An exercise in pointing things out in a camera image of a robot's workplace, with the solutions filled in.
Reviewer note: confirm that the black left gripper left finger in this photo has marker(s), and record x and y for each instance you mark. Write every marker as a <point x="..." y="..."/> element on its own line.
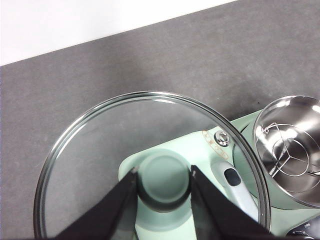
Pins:
<point x="110" y="215"/>

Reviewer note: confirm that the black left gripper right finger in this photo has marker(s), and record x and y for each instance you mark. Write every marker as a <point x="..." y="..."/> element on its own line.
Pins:
<point x="220" y="215"/>

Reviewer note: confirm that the mint green grill cover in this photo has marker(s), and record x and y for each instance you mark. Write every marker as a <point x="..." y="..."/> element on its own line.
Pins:
<point x="162" y="222"/>

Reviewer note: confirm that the glass lid with green knob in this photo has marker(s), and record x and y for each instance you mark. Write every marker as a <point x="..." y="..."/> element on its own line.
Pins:
<point x="162" y="175"/>

